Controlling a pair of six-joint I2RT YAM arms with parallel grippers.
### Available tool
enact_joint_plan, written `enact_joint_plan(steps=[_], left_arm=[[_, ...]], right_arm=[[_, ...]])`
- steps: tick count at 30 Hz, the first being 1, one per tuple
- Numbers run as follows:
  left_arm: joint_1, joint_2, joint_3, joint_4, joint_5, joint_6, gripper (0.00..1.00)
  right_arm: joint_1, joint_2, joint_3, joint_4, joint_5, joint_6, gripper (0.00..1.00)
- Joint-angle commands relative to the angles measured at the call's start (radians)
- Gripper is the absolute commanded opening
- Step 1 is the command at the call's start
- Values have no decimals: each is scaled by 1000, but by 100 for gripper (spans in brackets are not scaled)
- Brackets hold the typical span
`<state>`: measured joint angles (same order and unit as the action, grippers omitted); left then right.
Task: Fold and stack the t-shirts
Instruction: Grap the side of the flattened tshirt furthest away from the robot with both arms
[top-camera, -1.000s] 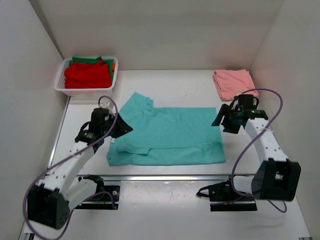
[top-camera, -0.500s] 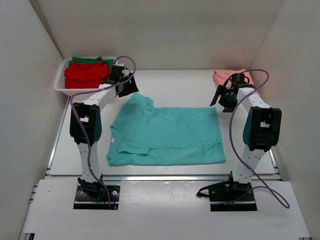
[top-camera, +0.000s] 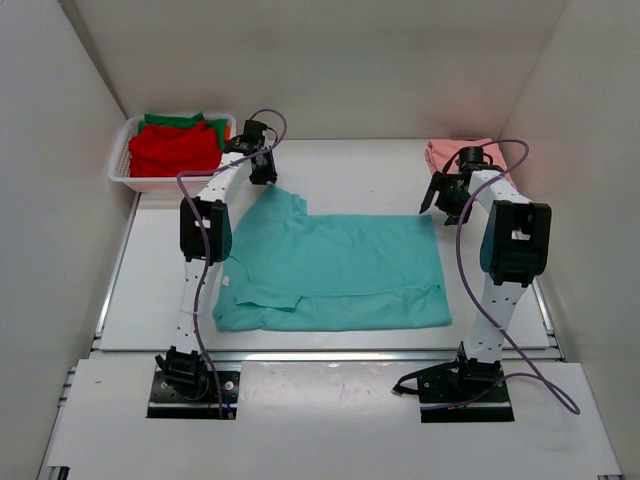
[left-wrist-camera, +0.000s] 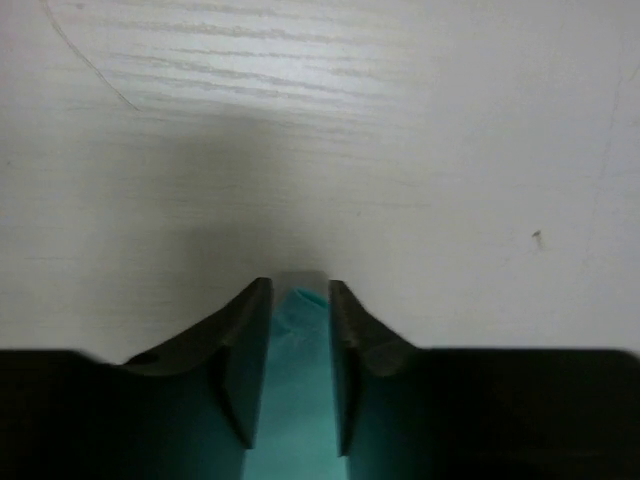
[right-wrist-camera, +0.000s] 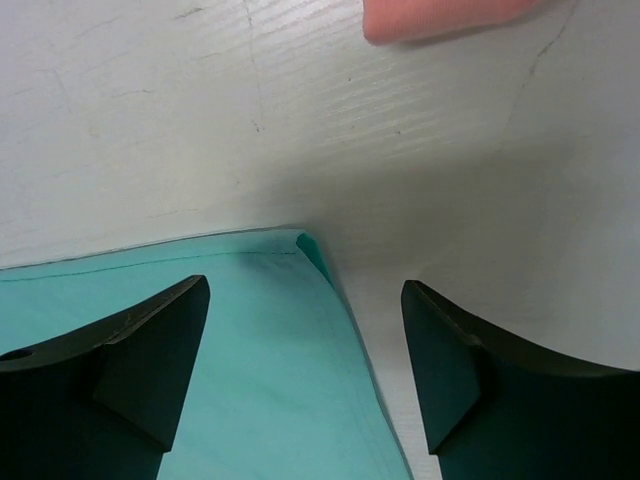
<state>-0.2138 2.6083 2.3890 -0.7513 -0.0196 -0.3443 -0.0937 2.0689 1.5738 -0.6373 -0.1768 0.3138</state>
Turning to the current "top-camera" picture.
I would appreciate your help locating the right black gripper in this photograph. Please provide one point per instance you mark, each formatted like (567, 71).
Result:
(453, 213)

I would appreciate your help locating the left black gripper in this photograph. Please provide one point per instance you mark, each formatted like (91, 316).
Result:
(270, 176)

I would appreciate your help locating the teal t shirt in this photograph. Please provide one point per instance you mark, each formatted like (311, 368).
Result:
(290, 271)

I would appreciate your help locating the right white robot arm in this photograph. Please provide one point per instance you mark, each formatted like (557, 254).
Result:
(514, 247)

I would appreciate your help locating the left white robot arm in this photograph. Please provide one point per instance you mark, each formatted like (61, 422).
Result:
(205, 232)

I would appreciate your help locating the folded pink t shirt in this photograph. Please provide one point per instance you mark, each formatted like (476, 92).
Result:
(439, 151)

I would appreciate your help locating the red t shirt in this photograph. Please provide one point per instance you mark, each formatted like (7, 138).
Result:
(161, 151)

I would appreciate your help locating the green t shirt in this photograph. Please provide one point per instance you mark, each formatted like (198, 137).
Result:
(218, 124)

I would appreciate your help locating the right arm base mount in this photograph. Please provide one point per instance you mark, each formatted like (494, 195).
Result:
(464, 390)

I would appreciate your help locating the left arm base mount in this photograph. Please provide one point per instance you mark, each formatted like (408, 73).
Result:
(184, 387)

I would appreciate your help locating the metal table rail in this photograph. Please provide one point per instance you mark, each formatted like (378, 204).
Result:
(549, 354)

